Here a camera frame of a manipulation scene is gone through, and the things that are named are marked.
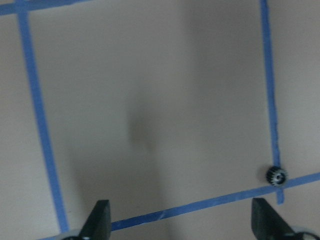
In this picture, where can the small black bearing gear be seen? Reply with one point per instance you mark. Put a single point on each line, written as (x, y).
(276, 176)

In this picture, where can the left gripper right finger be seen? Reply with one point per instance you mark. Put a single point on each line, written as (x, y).
(267, 224)

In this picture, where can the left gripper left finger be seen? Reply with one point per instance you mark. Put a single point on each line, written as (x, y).
(98, 224)

